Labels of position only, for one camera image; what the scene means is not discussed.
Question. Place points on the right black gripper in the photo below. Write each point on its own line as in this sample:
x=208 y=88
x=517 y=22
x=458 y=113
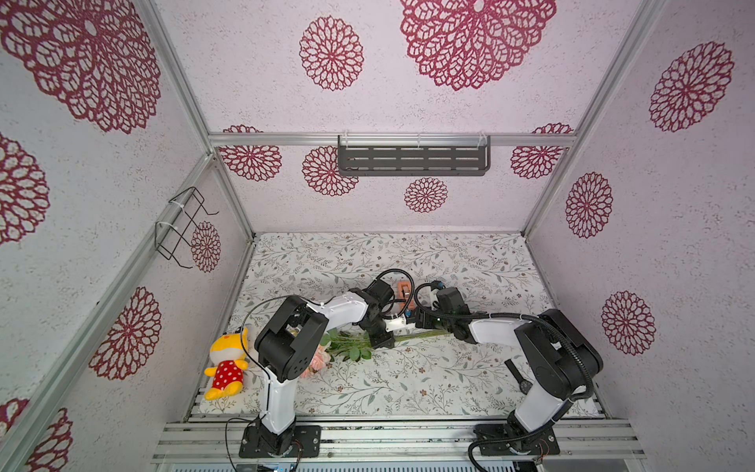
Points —
x=425 y=319

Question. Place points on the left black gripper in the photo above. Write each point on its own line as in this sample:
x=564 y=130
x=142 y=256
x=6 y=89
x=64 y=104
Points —
x=385 y=342

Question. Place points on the orange tape dispenser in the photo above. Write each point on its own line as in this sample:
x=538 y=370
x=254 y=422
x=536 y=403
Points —
x=404 y=291

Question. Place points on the pink flower bouquet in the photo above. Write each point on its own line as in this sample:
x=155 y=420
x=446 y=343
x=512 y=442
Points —
x=350 y=346

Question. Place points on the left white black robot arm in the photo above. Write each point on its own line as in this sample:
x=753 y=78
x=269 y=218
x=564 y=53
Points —
x=288 y=343

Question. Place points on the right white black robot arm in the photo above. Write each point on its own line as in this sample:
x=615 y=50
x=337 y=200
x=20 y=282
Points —
x=563 y=363

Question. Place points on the yellow plush toy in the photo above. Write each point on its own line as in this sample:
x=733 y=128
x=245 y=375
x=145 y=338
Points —
x=228 y=355

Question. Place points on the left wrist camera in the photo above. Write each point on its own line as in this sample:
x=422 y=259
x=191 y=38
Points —
x=400 y=323

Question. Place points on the dark grey wall shelf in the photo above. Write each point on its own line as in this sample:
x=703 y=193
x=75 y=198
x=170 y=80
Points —
x=412 y=161

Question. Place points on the aluminium rail frame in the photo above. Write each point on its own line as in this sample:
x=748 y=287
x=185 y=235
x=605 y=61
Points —
x=234 y=444

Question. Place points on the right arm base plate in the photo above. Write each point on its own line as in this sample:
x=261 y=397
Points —
x=504 y=439

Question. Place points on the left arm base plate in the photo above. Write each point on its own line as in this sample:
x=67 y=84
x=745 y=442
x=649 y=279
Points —
x=280 y=441

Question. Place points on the black wire wall rack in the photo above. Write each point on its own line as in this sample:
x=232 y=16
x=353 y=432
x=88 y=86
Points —
x=170 y=235

